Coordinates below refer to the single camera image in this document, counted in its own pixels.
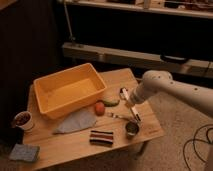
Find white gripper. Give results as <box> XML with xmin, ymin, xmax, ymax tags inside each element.
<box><xmin>125</xmin><ymin>88</ymin><xmax>145</xmax><ymax>108</ymax></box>

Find metal fork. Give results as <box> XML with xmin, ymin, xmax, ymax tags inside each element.
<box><xmin>106</xmin><ymin>112</ymin><xmax>132</xmax><ymax>121</ymax></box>

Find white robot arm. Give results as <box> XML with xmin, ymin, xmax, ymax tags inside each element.
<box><xmin>126</xmin><ymin>70</ymin><xmax>213</xmax><ymax>118</ymax></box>

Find yellow plastic tray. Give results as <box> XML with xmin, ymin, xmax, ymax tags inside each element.
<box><xmin>33</xmin><ymin>63</ymin><xmax>107</xmax><ymax>119</ymax></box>

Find green bean pod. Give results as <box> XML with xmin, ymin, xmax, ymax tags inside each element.
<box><xmin>100</xmin><ymin>100</ymin><xmax>120</xmax><ymax>107</ymax></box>

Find metal cup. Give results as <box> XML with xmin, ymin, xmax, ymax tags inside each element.
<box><xmin>125</xmin><ymin>122</ymin><xmax>139</xmax><ymax>139</ymax></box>

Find wooden table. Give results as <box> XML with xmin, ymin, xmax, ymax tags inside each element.
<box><xmin>19</xmin><ymin>67</ymin><xmax>166</xmax><ymax>171</ymax></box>

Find orange ball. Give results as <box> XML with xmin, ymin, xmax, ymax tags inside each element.
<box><xmin>94</xmin><ymin>102</ymin><xmax>105</xmax><ymax>116</ymax></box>

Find striped cloth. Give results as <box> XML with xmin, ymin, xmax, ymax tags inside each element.
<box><xmin>89</xmin><ymin>130</ymin><xmax>114</xmax><ymax>146</ymax></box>

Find grey cloth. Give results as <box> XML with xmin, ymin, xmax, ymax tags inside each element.
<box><xmin>53</xmin><ymin>108</ymin><xmax>96</xmax><ymax>134</ymax></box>

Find white cup with contents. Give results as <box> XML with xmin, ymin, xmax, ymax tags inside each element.
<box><xmin>14</xmin><ymin>111</ymin><xmax>34</xmax><ymax>131</ymax></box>

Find blue sponge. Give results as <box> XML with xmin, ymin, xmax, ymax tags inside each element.
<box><xmin>9</xmin><ymin>144</ymin><xmax>40</xmax><ymax>162</ymax></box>

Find black handle on shelf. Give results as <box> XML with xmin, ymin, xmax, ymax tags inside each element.
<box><xmin>160</xmin><ymin>55</ymin><xmax>189</xmax><ymax>64</ymax></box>

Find black cables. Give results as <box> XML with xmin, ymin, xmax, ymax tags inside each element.
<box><xmin>182</xmin><ymin>61</ymin><xmax>213</xmax><ymax>168</ymax></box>

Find metal shelf rail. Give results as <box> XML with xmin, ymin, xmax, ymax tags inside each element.
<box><xmin>62</xmin><ymin>42</ymin><xmax>213</xmax><ymax>79</ymax></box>

